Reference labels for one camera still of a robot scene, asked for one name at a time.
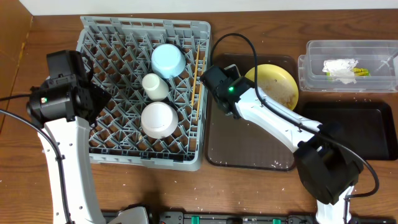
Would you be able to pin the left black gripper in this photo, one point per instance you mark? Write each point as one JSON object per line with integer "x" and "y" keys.
{"x": 97, "y": 98}

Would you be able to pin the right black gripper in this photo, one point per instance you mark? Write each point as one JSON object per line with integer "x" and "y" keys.
{"x": 210, "y": 78}

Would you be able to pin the yellow plate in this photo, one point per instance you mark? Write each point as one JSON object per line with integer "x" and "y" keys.
{"x": 278, "y": 84}

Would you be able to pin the light blue bowl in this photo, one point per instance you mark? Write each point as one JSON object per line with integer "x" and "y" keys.
{"x": 167, "y": 61}

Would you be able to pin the white cup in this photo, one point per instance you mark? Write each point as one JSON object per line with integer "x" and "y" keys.
{"x": 155, "y": 87}

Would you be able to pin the white napkin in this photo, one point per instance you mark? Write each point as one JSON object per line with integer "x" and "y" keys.
{"x": 341, "y": 63}

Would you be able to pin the yellow green snack wrapper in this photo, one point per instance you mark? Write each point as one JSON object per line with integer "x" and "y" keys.
{"x": 362, "y": 72}

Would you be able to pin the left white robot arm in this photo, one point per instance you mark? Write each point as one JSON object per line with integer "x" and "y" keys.
{"x": 66, "y": 147}

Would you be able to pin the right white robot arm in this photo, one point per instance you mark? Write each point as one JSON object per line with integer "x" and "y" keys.
{"x": 327, "y": 171}

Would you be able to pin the grey dishwasher rack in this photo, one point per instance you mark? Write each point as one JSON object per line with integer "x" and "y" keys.
{"x": 121, "y": 50}

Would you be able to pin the dark brown serving tray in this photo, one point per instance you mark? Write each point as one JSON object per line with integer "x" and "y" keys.
{"x": 239, "y": 143}

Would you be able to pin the black tray bin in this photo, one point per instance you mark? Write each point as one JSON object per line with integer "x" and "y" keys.
{"x": 368, "y": 128}

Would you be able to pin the clear plastic bin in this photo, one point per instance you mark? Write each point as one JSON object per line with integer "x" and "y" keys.
{"x": 378, "y": 56}

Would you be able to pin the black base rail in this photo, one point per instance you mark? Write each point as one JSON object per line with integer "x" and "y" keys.
{"x": 148, "y": 215}

